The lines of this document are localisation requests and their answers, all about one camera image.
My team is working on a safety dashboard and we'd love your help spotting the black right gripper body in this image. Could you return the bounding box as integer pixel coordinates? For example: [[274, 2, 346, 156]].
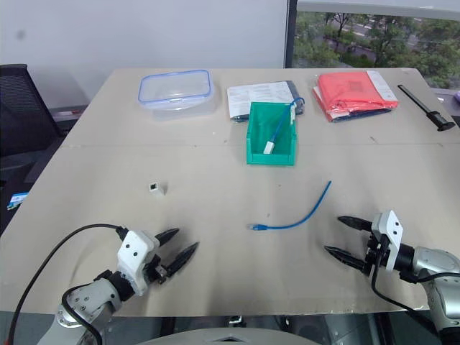
[[363, 231, 391, 278]]

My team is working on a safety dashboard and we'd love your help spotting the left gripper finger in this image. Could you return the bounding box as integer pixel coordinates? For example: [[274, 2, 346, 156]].
[[165, 241, 200, 277], [154, 228, 180, 248]]

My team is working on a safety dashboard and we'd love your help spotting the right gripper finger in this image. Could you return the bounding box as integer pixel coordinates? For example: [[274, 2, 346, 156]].
[[337, 216, 374, 231], [323, 245, 369, 277]]

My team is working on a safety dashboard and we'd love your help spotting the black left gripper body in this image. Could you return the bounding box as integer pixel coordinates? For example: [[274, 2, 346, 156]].
[[144, 252, 173, 285]]

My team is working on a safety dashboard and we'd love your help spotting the small white cube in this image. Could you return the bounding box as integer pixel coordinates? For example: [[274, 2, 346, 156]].
[[147, 180, 169, 198]]

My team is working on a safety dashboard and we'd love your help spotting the grey rounded robot torso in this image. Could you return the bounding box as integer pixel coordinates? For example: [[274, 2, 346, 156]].
[[137, 324, 325, 345]]

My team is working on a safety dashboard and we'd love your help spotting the green plastic bin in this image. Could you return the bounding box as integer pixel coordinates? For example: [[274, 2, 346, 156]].
[[246, 101, 300, 167]]

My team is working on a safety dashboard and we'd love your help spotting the black stick tool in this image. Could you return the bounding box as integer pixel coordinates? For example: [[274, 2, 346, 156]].
[[397, 84, 456, 132]]

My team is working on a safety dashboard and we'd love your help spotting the red packaged cloth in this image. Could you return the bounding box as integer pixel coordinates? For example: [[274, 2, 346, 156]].
[[311, 70, 400, 124]]

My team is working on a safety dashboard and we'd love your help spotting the clear container with blue lid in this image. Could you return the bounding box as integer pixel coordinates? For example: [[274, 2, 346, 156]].
[[138, 69, 216, 121]]

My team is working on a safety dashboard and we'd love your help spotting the small blue card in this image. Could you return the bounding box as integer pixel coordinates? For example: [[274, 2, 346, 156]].
[[6, 192, 29, 211]]

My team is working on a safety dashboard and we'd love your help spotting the grey side desk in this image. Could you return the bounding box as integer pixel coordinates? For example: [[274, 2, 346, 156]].
[[47, 103, 91, 137]]

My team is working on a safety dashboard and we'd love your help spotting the white paper booklet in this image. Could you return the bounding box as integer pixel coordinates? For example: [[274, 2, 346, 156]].
[[226, 80, 307, 124]]

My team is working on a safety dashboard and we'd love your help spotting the black office chair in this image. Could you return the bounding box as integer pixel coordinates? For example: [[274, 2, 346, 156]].
[[0, 63, 66, 188]]

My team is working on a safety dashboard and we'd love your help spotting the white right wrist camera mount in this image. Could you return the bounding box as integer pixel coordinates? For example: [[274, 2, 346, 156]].
[[370, 210, 405, 271]]

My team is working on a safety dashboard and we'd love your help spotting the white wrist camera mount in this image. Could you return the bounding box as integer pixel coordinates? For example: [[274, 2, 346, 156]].
[[116, 229, 160, 297], [370, 210, 405, 271]]

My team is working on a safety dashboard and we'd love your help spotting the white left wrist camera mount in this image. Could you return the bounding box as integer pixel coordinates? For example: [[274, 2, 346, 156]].
[[116, 229, 160, 297]]

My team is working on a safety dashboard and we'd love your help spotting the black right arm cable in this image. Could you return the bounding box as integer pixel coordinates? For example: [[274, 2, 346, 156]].
[[371, 247, 460, 312]]

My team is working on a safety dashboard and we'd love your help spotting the blue Ethernet cable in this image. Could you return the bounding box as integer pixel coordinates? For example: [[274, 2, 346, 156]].
[[246, 180, 333, 232]]

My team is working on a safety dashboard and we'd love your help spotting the dark window frame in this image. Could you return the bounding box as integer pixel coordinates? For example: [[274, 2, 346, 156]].
[[284, 0, 300, 69]]

